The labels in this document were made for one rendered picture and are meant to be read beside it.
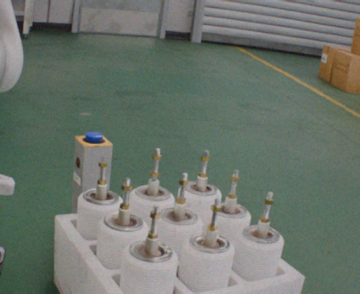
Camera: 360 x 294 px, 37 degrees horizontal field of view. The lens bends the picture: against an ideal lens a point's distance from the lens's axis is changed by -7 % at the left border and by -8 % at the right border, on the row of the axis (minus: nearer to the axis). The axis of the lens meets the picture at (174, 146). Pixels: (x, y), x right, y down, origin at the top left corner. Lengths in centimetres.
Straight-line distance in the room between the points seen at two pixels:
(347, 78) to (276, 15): 199
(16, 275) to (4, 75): 77
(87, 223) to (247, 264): 33
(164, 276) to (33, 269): 49
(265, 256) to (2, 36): 64
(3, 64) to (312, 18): 592
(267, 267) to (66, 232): 41
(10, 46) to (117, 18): 527
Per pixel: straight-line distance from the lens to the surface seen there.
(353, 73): 449
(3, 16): 66
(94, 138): 127
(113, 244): 103
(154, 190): 119
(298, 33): 640
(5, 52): 64
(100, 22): 589
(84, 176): 128
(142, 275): 93
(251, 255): 105
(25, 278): 132
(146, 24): 595
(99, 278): 100
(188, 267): 100
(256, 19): 619
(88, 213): 113
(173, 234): 107
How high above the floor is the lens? 71
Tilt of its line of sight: 18 degrees down
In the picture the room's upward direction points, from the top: 7 degrees clockwise
